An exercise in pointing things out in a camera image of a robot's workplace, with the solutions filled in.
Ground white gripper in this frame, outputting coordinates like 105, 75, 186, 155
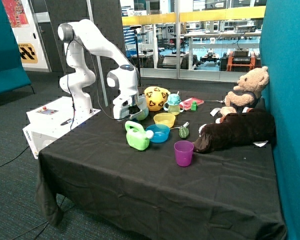
113, 94, 147, 120

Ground pastel multicolour soft ball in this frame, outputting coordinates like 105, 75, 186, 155
136, 105, 149, 121

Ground green toy watering can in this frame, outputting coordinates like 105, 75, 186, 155
125, 120, 154, 151

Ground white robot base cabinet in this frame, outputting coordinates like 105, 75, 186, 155
22, 96, 100, 159

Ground large yellow black ball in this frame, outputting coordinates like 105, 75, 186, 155
144, 86, 171, 112

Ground yellow plastic bowl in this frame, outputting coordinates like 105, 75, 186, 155
153, 112, 176, 128

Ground blue plastic bowl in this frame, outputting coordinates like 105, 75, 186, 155
146, 124, 170, 143

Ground teal lid sippy cup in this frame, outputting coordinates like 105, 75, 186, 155
163, 92, 185, 116

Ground red pink book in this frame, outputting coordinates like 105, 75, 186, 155
179, 97, 205, 111

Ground silver spoon near bowls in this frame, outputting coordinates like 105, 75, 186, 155
170, 122, 190, 130

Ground green toy vegetable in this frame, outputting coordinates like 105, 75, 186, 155
178, 126, 190, 139

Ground green toy block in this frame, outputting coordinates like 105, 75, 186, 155
190, 100, 198, 111

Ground purple plastic cup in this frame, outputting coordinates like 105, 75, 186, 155
174, 140, 194, 167

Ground black tablecloth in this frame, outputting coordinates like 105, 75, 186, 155
34, 86, 288, 240

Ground black tripod stand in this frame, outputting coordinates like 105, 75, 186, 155
129, 24, 143, 87

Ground silver spoon near bear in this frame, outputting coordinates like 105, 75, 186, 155
204, 100, 225, 104

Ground dark brown plush dog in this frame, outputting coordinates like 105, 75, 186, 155
193, 108, 276, 153

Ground yellow black sign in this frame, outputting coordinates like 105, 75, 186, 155
18, 43, 38, 64

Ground beige teddy bear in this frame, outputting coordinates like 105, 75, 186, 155
219, 66, 270, 116

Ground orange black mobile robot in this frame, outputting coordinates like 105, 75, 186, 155
219, 48, 262, 73

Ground teal sofa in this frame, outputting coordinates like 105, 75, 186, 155
0, 1, 32, 94

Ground white lab table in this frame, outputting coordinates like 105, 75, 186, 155
184, 29, 262, 71

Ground teal partition panel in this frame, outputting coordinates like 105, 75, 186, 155
260, 0, 300, 240

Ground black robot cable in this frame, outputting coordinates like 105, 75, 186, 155
61, 37, 118, 131

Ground black floor cable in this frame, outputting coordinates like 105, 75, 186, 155
0, 146, 31, 173

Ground red wall poster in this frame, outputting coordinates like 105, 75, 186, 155
2, 0, 30, 28

